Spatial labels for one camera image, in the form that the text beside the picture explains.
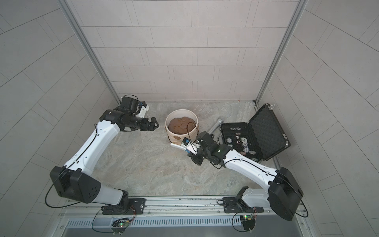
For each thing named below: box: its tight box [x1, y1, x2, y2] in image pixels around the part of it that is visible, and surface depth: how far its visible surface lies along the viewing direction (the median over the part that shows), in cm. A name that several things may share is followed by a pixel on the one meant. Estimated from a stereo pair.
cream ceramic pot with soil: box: [164, 109, 200, 143], surface depth 91 cm
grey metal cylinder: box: [207, 118, 225, 135], surface depth 103 cm
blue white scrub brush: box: [170, 141, 191, 154], surface depth 76 cm
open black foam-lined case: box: [221, 103, 291, 161], surface depth 90 cm
